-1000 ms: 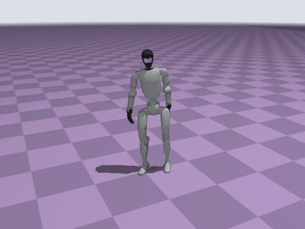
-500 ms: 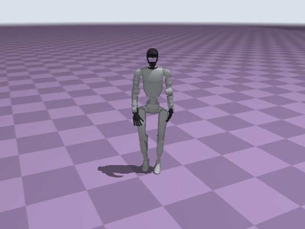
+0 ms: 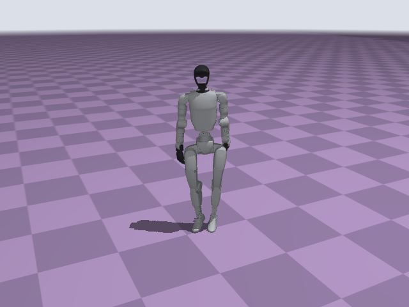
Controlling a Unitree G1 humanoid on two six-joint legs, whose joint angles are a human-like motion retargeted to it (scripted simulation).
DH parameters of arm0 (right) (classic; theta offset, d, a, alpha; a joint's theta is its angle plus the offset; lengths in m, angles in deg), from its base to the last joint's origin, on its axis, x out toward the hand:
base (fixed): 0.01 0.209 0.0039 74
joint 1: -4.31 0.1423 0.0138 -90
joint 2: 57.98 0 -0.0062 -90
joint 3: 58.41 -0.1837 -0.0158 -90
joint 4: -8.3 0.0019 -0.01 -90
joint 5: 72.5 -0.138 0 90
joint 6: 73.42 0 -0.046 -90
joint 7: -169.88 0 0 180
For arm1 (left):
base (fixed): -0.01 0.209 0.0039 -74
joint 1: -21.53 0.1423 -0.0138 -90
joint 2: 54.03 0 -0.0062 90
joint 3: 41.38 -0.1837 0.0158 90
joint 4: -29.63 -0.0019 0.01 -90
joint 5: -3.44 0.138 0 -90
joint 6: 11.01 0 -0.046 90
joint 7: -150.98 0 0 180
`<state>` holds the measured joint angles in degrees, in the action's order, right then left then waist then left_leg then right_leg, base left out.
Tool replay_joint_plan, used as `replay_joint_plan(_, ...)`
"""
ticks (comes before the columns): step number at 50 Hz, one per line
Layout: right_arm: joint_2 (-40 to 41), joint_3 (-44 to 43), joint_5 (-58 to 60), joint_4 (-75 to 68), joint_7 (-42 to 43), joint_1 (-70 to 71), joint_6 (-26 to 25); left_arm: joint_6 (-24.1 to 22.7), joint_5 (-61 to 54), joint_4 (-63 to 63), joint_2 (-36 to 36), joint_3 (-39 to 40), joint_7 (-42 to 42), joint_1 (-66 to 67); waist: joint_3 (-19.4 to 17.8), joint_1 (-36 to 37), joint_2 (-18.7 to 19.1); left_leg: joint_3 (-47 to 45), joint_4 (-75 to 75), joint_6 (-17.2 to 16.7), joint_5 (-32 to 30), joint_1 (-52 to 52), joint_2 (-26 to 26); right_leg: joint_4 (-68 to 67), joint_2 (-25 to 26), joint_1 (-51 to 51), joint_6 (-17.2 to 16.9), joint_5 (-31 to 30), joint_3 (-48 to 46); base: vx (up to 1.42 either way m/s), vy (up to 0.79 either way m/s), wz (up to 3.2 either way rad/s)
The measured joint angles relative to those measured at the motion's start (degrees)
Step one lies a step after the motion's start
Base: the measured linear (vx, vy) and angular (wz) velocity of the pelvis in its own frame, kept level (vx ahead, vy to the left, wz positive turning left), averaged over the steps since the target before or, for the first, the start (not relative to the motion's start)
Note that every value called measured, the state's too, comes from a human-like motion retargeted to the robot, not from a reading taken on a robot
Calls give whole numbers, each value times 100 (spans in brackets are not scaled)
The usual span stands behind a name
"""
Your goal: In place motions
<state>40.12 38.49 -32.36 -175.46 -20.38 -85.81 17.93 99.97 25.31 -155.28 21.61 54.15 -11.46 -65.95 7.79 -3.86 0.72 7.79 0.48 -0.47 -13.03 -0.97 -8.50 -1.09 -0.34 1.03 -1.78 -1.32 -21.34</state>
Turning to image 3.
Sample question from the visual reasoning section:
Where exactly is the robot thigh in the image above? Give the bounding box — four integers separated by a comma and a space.
184, 144, 203, 192
211, 143, 227, 189

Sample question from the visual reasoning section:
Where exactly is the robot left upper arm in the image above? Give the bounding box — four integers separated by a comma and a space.
215, 92, 228, 127

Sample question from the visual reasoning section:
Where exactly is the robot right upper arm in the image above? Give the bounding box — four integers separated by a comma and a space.
178, 93, 190, 128

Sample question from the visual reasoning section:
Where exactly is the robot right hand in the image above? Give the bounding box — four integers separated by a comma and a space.
176, 145, 185, 164

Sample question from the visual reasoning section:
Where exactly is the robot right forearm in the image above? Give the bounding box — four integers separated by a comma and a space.
175, 121, 185, 149

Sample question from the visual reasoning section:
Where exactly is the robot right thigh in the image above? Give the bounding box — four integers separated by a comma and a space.
184, 144, 203, 192

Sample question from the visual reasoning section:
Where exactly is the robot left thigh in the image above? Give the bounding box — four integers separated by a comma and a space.
211, 143, 227, 189

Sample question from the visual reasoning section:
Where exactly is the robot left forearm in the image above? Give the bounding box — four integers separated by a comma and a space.
220, 119, 231, 146

